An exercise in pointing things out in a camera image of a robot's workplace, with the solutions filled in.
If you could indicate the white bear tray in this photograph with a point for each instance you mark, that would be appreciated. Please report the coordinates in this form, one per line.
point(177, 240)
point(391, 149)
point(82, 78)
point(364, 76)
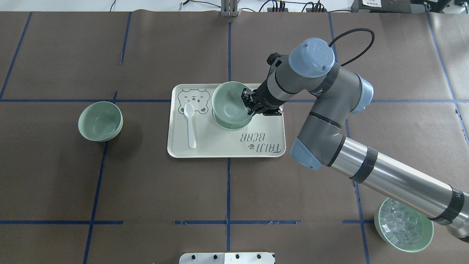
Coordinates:
point(264, 136)

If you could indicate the green bowl with ice cubes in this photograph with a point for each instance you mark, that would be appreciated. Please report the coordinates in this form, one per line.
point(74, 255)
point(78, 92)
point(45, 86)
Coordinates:
point(403, 227)

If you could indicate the black power strip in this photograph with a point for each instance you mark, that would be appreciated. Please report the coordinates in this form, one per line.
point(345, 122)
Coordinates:
point(308, 7)

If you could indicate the aluminium frame post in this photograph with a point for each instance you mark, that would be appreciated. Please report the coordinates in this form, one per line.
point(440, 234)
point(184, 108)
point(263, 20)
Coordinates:
point(229, 8)

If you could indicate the black computer box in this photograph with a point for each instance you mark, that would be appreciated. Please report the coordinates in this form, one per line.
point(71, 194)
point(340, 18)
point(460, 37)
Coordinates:
point(387, 6)

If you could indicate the white plastic spoon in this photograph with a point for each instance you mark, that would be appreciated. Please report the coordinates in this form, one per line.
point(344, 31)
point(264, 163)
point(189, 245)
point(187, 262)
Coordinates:
point(188, 112)

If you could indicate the white camera post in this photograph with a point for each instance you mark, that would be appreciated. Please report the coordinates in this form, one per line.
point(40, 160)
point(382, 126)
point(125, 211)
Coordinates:
point(228, 258)

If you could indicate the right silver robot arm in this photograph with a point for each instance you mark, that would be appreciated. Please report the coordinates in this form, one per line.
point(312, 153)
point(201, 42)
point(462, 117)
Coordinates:
point(339, 93)

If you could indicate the green bowl on tray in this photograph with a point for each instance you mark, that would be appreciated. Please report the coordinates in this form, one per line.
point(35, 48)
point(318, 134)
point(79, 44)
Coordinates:
point(232, 127)

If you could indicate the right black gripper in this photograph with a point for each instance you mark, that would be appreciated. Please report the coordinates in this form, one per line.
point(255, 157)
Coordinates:
point(262, 100)

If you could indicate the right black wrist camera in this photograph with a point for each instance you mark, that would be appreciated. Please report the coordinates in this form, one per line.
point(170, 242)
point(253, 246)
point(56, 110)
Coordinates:
point(272, 58)

